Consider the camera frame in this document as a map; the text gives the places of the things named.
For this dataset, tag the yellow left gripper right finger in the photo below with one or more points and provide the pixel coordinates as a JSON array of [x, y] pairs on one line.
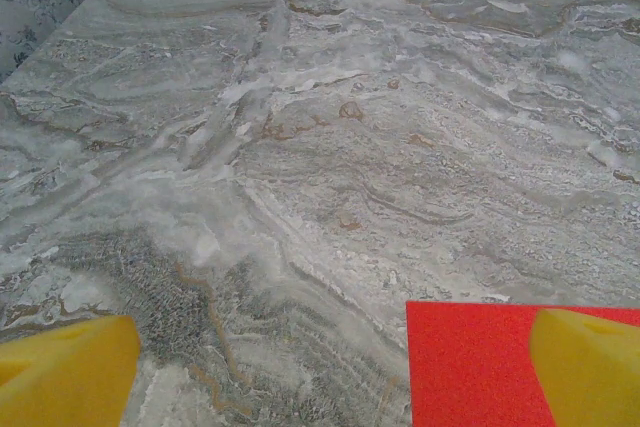
[[590, 372]]

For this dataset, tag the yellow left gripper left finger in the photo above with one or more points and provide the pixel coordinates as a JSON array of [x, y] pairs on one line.
[[65, 377]]

